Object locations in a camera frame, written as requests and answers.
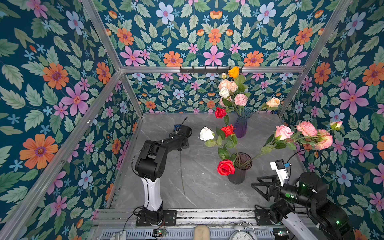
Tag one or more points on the aluminium mounting rail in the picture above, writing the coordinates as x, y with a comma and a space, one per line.
119, 218

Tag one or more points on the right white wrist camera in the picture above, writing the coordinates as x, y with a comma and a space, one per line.
281, 169

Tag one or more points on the cream yellow rose stem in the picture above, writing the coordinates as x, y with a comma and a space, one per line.
271, 105

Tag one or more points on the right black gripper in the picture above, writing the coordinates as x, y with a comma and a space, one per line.
273, 190

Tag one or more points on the blue purple glass vase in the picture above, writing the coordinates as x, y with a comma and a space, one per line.
241, 124

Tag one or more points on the black hook rail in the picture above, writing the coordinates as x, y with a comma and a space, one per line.
204, 70

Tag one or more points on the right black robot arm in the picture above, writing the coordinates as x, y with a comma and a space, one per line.
311, 193

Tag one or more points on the beige wooden handle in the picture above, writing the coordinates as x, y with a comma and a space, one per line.
201, 232

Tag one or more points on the orange yellow rose stem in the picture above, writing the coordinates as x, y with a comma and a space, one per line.
234, 72

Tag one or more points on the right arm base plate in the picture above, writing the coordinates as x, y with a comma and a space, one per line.
267, 216

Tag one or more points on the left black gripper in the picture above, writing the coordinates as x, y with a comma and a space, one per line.
186, 145

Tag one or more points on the pink peony flower stem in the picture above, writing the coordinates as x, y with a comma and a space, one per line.
235, 103

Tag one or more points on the white alarm clock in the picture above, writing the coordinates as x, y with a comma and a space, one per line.
240, 233

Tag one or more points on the pink rose stem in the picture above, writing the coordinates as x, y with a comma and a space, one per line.
278, 140

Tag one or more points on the dark purple glass vase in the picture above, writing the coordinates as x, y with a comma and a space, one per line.
245, 163

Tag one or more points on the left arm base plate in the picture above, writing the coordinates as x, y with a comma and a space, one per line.
155, 219

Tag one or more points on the deep pink peony stem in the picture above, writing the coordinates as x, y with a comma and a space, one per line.
318, 139

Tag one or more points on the peach peony flower stem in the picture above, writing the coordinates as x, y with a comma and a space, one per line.
224, 83

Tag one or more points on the red rose stem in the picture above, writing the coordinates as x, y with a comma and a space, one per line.
231, 142
229, 162
227, 114

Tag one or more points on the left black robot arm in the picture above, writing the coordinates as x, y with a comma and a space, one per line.
150, 166

